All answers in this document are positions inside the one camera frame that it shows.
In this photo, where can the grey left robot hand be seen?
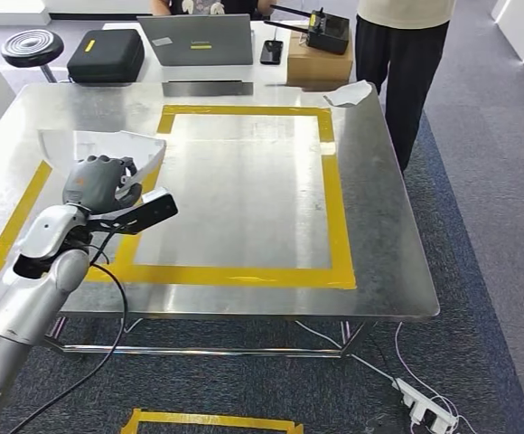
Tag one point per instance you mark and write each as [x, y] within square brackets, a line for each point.
[90, 185]

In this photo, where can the white plastic shell part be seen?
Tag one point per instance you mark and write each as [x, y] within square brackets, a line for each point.
[122, 147]

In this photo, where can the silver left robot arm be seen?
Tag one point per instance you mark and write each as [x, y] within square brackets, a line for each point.
[32, 299]

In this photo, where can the yellow tape table strip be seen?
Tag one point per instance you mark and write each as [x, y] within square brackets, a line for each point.
[16, 221]

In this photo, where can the black case with yellow label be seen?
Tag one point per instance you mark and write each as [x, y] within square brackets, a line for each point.
[108, 57]

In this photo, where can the black seat chrome stool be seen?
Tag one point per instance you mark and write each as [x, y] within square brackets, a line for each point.
[32, 48]

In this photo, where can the white floor platform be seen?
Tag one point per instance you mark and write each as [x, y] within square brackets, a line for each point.
[5, 12]

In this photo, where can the grey laptop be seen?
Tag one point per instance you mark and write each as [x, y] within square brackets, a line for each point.
[226, 33]

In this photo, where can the white desk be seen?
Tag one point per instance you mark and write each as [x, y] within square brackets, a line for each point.
[273, 75]

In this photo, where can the person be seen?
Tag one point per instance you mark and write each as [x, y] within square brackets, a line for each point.
[239, 6]
[406, 72]

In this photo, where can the black smartphone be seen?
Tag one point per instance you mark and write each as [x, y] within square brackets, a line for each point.
[271, 52]

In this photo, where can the yellow tape floor square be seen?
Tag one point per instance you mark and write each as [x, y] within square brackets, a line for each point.
[208, 419]

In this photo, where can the brown cardboard box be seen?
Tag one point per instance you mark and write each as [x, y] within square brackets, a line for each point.
[316, 66]

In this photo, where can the yellow tape table square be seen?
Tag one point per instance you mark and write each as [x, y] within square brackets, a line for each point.
[339, 227]

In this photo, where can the black radio with antennas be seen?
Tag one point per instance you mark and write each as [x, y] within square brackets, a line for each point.
[330, 33]

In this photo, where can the white crumpled paper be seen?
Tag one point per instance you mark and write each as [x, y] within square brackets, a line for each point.
[350, 94]

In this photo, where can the white power strip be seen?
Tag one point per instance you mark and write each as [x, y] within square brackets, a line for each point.
[420, 404]

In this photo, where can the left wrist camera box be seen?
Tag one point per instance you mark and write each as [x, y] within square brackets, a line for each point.
[153, 209]

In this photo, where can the steel workbench with chrome frame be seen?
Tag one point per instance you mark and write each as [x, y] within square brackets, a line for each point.
[253, 198]

